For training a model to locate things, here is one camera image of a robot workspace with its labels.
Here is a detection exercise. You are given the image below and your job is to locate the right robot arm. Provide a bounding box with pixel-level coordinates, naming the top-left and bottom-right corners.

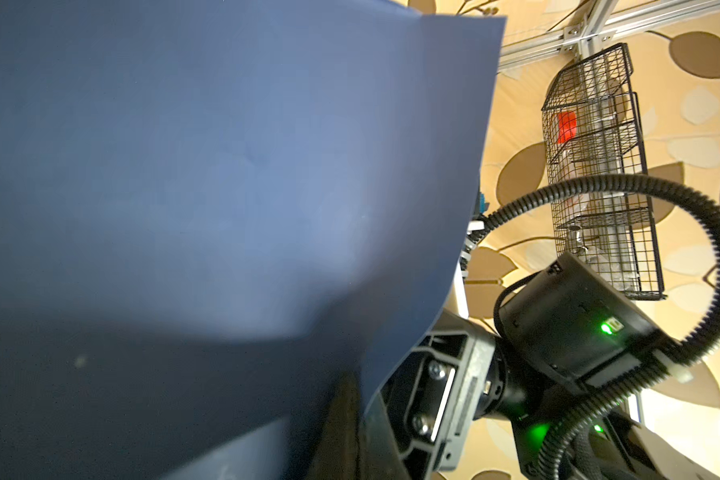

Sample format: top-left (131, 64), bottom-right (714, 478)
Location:
top-left (359, 174), bottom-right (720, 479)

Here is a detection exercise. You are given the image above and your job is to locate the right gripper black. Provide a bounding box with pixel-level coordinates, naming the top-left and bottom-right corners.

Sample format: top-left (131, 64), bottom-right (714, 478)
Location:
top-left (359, 310), bottom-right (496, 479)

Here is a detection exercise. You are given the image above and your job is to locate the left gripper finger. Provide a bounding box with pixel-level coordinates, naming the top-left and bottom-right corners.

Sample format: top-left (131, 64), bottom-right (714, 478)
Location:
top-left (305, 373), bottom-right (362, 480)

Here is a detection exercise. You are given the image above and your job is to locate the red white object in basket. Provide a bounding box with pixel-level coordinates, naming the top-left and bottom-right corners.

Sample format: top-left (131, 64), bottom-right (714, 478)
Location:
top-left (555, 111), bottom-right (578, 145)

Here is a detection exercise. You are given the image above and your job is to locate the light blue wrapping paper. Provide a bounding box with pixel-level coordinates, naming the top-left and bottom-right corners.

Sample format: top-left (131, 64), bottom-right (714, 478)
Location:
top-left (0, 1), bottom-right (506, 479)

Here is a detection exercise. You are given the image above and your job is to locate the right wire basket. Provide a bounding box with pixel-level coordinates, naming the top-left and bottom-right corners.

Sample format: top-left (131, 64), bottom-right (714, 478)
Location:
top-left (541, 43), bottom-right (664, 301)

